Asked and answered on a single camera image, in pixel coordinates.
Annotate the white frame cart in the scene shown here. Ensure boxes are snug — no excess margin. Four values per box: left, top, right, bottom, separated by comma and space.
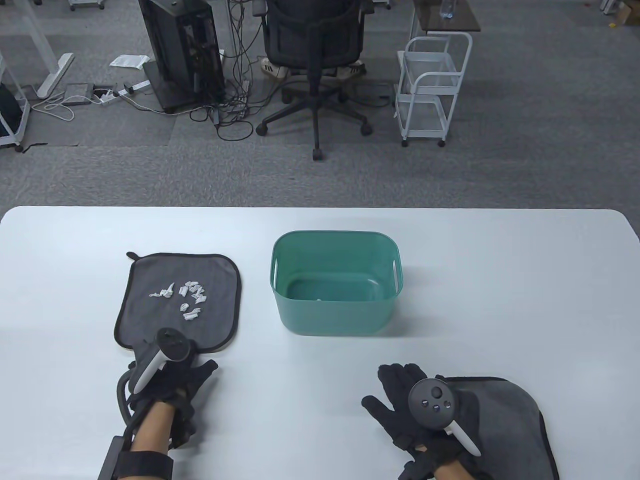
0, 50, 32, 153

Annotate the grey hand towel black trim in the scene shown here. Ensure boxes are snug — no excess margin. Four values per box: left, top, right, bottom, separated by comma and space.
114, 251, 243, 353
440, 376, 560, 480

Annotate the white desk leg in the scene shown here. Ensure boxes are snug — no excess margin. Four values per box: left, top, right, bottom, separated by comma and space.
20, 0, 76, 99

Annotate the white paper sheet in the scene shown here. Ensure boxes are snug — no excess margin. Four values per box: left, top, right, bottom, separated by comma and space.
109, 54, 151, 69

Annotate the dark brown side table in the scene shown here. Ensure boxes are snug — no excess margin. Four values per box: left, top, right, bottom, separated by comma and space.
413, 0, 482, 34

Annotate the person's right hand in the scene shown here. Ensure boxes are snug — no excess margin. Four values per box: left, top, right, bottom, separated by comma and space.
361, 363, 483, 480

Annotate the black computer tower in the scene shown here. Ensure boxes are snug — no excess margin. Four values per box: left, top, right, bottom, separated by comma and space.
138, 0, 227, 114

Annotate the thick black glove cable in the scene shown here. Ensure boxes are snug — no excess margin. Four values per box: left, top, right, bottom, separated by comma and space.
116, 372, 151, 443

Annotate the person's left hand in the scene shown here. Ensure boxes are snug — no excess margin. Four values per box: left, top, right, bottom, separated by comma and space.
125, 345, 219, 451

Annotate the grey flat floor box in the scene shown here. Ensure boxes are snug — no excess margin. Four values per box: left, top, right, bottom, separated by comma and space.
64, 83, 95, 106

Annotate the white power strip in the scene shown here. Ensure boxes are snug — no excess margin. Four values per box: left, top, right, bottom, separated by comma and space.
98, 79, 152, 106

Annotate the person's right forearm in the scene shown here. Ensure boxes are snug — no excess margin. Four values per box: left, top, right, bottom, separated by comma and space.
432, 462, 471, 480

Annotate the tangle of black cables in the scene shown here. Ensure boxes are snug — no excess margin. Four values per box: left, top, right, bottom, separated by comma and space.
189, 0, 261, 142

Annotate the green plastic basket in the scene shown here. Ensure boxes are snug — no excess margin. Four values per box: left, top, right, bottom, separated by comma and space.
271, 230, 404, 337

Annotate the white rolling wire cart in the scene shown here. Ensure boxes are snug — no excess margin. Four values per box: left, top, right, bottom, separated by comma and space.
393, 31, 474, 148

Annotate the black and white hand controller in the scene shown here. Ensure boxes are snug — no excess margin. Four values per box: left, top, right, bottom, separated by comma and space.
408, 378, 482, 457
131, 327, 193, 396

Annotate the black bag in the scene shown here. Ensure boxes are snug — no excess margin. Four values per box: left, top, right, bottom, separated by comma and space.
0, 82, 26, 137

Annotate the black arm strap with box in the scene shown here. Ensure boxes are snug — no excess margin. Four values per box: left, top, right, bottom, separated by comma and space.
97, 436, 174, 480

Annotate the black office chair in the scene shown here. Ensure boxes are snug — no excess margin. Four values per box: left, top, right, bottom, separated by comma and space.
255, 0, 375, 162

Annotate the cardboard box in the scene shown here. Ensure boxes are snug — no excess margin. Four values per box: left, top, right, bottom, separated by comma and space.
614, 2, 640, 27

